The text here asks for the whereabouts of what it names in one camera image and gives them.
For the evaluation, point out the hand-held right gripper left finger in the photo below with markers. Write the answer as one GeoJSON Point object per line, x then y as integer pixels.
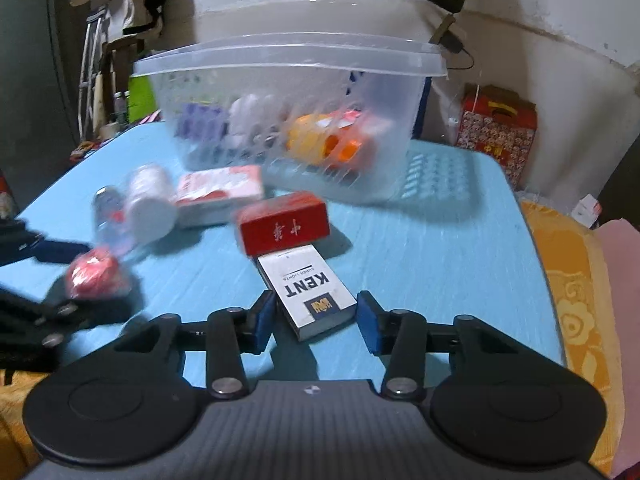
{"type": "Point", "coordinates": [262, 324]}

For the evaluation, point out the purple plastic item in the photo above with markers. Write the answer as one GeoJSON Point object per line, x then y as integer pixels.
{"type": "Point", "coordinates": [200, 124]}

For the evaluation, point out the grey cabinet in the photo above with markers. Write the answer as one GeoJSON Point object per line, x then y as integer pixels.
{"type": "Point", "coordinates": [35, 75]}

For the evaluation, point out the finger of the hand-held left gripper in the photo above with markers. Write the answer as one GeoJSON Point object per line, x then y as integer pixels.
{"type": "Point", "coordinates": [55, 251]}
{"type": "Point", "coordinates": [35, 321]}

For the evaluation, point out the clear plastic storage container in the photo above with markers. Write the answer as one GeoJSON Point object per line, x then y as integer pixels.
{"type": "Point", "coordinates": [310, 110]}

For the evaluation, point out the clear bottle with red label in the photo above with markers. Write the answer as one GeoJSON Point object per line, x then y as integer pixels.
{"type": "Point", "coordinates": [107, 215]}

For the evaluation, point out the white cigarette pack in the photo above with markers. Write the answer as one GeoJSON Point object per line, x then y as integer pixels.
{"type": "Point", "coordinates": [312, 296]}

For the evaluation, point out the metal crutch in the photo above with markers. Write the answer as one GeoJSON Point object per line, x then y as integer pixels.
{"type": "Point", "coordinates": [90, 70]}

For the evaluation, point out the red cigarette box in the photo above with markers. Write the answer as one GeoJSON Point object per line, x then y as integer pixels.
{"type": "Point", "coordinates": [282, 227]}

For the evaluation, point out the pink and white carton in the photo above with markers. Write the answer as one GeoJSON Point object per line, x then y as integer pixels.
{"type": "Point", "coordinates": [220, 194]}

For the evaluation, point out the red patterned gift box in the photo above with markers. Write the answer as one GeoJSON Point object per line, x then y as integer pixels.
{"type": "Point", "coordinates": [495, 132]}

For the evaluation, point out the white plastic bottle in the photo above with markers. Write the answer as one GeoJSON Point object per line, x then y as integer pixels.
{"type": "Point", "coordinates": [147, 202]}

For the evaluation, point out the green box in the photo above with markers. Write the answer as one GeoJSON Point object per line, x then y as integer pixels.
{"type": "Point", "coordinates": [141, 100]}

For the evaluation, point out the small white box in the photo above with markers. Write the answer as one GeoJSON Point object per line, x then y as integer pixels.
{"type": "Point", "coordinates": [587, 211]}

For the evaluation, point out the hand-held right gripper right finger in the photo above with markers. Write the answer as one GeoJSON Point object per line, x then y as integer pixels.
{"type": "Point", "coordinates": [369, 327]}

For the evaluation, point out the red snack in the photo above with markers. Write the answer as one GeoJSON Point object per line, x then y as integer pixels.
{"type": "Point", "coordinates": [95, 276]}

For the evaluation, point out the pink cloth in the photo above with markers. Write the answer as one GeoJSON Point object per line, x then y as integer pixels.
{"type": "Point", "coordinates": [622, 310]}

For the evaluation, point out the white plastic item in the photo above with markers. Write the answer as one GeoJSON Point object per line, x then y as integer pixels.
{"type": "Point", "coordinates": [252, 120]}

